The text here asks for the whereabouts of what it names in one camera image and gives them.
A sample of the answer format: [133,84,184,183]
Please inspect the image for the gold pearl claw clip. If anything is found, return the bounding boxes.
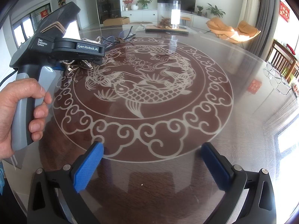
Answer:
[59,60,93,78]

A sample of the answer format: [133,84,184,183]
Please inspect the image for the rhinestone bow hair clip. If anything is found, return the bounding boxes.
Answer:
[92,36,101,44]

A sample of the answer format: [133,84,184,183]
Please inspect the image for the blue sleeve forearm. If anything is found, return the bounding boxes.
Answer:
[0,162,5,195]

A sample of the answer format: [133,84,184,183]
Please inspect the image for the person's left hand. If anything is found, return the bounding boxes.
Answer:
[1,78,52,159]

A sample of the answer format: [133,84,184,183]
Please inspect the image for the cardboard box on floor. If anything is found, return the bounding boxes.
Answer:
[103,17,130,26]

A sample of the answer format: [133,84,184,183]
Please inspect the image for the white tv cabinet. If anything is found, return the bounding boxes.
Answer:
[121,9,211,30]

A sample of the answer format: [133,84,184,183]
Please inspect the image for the wooden tray under jar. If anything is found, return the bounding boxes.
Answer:
[145,24,189,34]

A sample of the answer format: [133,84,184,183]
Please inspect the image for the clear glasses at table edge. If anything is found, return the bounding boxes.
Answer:
[263,62,291,96]

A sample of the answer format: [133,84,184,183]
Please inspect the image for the wooden dining chair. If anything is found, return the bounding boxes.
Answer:
[266,39,298,84]

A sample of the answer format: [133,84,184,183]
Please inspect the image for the orange lounge chair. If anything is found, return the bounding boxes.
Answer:
[206,17,261,43]

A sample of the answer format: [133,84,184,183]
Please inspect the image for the blue frame eyeglasses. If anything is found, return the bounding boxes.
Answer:
[100,26,136,51]

